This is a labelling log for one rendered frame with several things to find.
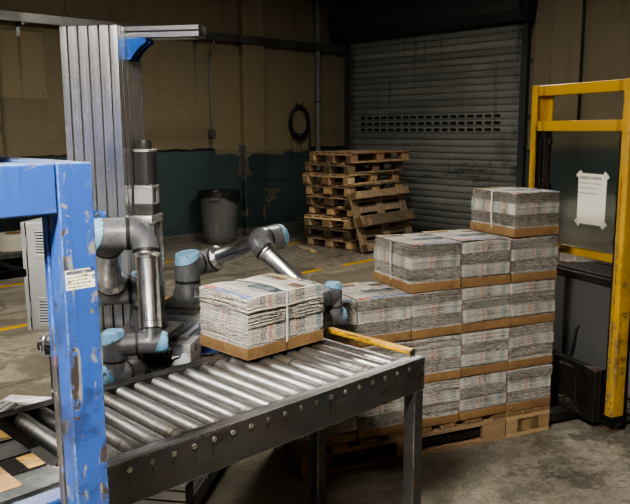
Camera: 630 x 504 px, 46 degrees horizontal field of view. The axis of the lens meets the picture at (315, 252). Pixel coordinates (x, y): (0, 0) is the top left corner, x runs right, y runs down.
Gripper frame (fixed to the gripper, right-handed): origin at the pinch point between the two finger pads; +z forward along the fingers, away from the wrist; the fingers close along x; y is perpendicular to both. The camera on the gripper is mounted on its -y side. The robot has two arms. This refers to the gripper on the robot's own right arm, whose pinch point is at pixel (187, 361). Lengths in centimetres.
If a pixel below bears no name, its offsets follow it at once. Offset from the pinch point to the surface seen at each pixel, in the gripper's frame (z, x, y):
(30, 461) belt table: -80, -48, 2
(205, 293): 7.6, -2.2, 24.9
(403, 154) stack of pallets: 675, 438, 61
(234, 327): 8.2, -18.1, 14.7
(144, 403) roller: -37.9, -31.9, 2.1
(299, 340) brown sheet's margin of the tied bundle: 32.2, -26.3, 6.7
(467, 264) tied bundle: 153, -19, 20
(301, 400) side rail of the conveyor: -4, -65, 2
